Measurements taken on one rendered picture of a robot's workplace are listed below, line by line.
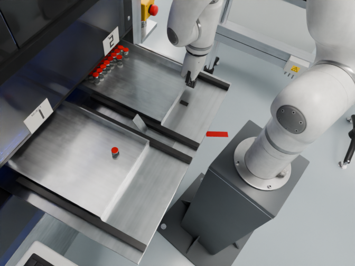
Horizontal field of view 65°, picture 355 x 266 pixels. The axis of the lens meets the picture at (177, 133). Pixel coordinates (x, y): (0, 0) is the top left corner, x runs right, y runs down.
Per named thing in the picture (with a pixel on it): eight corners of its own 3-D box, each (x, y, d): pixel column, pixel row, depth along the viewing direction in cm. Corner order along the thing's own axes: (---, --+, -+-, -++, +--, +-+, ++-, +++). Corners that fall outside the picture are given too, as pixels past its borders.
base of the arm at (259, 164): (299, 161, 93) (331, 133, 77) (272, 203, 84) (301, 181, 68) (252, 128, 98) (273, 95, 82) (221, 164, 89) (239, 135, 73)
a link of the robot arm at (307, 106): (316, 138, 75) (381, 79, 55) (274, 177, 68) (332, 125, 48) (282, 109, 79) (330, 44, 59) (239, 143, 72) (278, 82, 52)
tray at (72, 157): (0, 164, 79) (-6, 159, 76) (59, 102, 92) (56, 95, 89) (102, 220, 74) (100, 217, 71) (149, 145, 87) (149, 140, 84)
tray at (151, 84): (74, 86, 96) (72, 79, 93) (115, 43, 109) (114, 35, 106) (160, 127, 91) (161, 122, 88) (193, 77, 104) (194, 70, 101)
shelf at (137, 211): (-10, 181, 78) (-13, 179, 77) (122, 39, 114) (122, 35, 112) (138, 265, 71) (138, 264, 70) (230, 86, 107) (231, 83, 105)
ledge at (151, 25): (112, 31, 115) (112, 27, 114) (129, 15, 122) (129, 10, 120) (142, 44, 113) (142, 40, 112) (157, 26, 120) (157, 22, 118)
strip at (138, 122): (132, 130, 90) (132, 120, 85) (137, 123, 91) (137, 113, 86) (171, 148, 88) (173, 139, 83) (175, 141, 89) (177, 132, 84)
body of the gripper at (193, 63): (194, 30, 87) (189, 58, 97) (179, 49, 82) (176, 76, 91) (215, 39, 86) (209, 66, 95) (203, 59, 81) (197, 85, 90)
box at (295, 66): (282, 70, 173) (289, 59, 165) (284, 65, 175) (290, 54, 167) (300, 78, 171) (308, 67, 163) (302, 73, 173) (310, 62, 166)
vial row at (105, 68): (92, 84, 97) (90, 75, 93) (120, 53, 106) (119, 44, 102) (97, 86, 97) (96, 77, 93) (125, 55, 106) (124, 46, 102)
